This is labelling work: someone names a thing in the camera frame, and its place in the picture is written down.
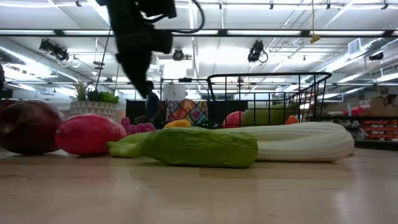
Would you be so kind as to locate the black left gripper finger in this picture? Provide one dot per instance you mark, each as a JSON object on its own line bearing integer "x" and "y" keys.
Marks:
{"x": 138, "y": 81}

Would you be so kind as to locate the yellow bell pepper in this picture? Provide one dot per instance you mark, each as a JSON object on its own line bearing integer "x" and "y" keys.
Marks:
{"x": 178, "y": 124}

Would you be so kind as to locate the dark red apple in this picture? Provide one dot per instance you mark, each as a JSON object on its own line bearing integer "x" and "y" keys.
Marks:
{"x": 31, "y": 127}

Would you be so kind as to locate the green pear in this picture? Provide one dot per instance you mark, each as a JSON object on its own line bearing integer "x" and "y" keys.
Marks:
{"x": 264, "y": 117}

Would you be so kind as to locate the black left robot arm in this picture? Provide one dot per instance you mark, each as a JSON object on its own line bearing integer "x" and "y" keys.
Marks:
{"x": 157, "y": 7}

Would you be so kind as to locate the black cabinet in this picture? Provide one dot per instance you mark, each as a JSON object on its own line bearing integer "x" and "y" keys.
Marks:
{"x": 133, "y": 110}

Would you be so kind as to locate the purple grape bunch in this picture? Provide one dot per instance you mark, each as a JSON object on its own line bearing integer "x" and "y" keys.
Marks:
{"x": 140, "y": 127}

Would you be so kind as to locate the succulent in white patterned pot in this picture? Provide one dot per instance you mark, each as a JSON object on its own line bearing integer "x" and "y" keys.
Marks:
{"x": 93, "y": 108}

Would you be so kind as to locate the colourful patterned box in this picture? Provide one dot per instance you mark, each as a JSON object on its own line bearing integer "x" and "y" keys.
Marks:
{"x": 186, "y": 111}

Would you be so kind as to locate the black ceiling spotlight cluster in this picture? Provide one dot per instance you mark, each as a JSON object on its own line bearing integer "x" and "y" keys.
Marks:
{"x": 57, "y": 52}

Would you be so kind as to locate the white ceiling air vent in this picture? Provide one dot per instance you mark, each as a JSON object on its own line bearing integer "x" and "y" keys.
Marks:
{"x": 354, "y": 46}

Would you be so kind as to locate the black ceiling speaker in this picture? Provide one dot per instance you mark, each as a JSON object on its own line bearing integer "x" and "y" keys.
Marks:
{"x": 376, "y": 56}

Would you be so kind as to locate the brown cardboard box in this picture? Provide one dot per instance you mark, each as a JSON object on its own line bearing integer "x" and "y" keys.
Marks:
{"x": 377, "y": 105}

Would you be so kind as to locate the shelf with red bins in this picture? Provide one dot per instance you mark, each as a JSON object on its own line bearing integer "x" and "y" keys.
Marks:
{"x": 379, "y": 129}

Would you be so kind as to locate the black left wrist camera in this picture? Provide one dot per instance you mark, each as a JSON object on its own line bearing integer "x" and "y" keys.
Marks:
{"x": 162, "y": 42}

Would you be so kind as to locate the black overhead light rail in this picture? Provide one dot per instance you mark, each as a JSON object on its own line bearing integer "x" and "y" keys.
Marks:
{"x": 306, "y": 32}

